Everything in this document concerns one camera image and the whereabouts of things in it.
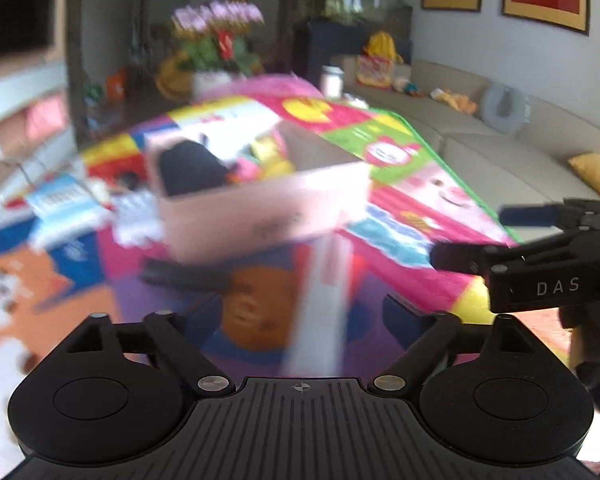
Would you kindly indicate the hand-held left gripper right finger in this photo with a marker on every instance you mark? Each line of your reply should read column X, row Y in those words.
column 402, row 316

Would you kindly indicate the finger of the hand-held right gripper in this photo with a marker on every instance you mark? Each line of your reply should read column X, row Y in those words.
column 525, row 214
column 460, row 257

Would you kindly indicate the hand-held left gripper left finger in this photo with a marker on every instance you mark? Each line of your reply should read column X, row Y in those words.
column 202, row 322

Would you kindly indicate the white foam rocket toy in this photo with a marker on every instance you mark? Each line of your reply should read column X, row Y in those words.
column 320, row 305

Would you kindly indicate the pink cardboard box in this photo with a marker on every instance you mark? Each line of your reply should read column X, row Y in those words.
column 260, row 210

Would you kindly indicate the black plush toy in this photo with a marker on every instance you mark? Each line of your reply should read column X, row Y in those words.
column 192, row 170

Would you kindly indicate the blue tissue packet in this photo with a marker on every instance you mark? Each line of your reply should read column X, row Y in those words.
column 65, row 205

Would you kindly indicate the person's right hand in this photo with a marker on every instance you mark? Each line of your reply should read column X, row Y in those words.
column 597, row 365

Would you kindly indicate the beige sofa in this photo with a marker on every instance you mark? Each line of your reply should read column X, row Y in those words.
column 505, row 150

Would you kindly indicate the colourful cartoon play mat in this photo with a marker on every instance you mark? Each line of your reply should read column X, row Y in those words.
column 405, row 210

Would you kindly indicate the yellow cushion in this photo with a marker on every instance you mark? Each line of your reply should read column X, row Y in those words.
column 597, row 175

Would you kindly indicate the grey neck pillow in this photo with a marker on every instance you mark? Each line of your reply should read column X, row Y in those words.
column 505, row 107

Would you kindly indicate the white packet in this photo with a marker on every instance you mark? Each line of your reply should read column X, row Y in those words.
column 137, row 217

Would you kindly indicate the small toys on sofa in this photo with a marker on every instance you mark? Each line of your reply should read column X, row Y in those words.
column 430, row 92

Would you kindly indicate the yellow cartoon bag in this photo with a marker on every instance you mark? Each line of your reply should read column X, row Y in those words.
column 377, row 60

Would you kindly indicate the white cylindrical bin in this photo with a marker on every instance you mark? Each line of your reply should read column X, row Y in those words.
column 331, row 82

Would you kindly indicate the dark cabinet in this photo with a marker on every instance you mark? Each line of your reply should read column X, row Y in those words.
column 350, row 40

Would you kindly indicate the large yellow plush toy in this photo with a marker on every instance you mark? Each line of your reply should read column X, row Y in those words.
column 172, row 77

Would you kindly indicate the orange box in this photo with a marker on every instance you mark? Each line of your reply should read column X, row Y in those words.
column 116, row 85

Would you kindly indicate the watermelon ball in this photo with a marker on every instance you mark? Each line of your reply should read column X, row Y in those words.
column 95, row 91

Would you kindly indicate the potted purple orchid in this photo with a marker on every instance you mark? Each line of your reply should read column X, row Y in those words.
column 217, row 40

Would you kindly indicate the white wall cabinet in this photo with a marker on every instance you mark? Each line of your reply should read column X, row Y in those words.
column 20, row 105

